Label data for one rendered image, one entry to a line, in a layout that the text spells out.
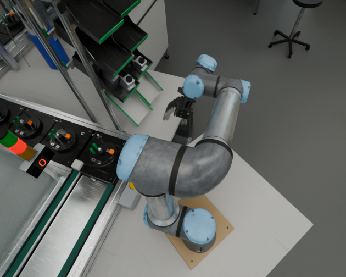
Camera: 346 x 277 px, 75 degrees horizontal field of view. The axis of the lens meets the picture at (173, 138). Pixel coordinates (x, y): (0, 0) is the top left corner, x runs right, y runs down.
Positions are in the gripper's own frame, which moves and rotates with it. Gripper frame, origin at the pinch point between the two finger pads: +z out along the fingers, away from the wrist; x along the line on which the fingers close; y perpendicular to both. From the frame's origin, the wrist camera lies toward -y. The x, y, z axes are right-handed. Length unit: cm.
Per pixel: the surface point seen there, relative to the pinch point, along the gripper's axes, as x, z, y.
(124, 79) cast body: -26.0, -6.9, -10.6
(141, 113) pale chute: -12.3, 14.7, -15.2
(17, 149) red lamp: -57, 8, 26
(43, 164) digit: -50, 20, 23
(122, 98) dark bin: -25.1, 1.1, -7.3
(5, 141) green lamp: -60, 3, 28
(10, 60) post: -103, 53, -78
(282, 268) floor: 117, 78, 44
